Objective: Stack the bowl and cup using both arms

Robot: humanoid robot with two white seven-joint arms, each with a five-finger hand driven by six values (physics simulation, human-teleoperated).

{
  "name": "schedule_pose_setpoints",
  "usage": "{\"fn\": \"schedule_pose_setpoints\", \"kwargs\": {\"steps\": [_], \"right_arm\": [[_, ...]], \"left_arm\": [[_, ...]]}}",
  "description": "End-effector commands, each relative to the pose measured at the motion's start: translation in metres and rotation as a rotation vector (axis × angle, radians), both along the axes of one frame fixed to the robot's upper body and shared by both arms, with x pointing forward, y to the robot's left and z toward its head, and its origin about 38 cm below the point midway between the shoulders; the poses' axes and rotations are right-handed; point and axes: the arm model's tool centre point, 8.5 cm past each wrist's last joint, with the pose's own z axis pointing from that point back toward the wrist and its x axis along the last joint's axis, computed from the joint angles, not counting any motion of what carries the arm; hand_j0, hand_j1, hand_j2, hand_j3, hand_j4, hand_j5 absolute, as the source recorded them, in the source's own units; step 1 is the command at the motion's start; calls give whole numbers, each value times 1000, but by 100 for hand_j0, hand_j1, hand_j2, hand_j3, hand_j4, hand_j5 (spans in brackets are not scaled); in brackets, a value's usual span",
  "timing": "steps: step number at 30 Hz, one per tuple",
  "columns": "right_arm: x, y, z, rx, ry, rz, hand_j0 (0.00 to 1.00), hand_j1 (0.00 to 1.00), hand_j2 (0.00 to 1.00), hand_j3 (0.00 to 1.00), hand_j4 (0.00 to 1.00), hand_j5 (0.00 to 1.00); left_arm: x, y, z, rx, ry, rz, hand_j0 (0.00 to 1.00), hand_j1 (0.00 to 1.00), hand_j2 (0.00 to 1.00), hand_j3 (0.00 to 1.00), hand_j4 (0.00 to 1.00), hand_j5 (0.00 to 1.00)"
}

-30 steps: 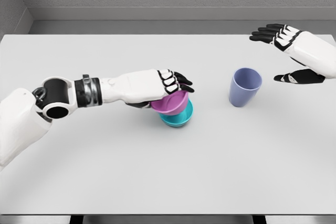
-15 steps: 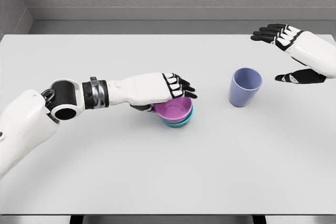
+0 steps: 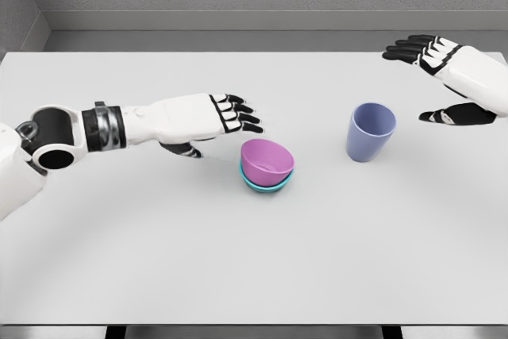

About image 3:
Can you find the teal bowl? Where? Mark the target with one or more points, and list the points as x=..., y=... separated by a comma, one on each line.
x=260, y=189

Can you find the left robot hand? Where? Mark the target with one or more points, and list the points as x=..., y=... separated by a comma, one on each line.
x=186, y=116

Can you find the pink bowl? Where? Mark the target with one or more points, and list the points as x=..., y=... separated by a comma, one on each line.
x=258, y=154

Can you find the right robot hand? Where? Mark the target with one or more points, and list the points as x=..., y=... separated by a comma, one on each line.
x=472, y=73

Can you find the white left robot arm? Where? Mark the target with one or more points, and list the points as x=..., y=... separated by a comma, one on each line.
x=139, y=124

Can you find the blue-purple cup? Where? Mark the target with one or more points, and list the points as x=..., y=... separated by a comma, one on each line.
x=363, y=144

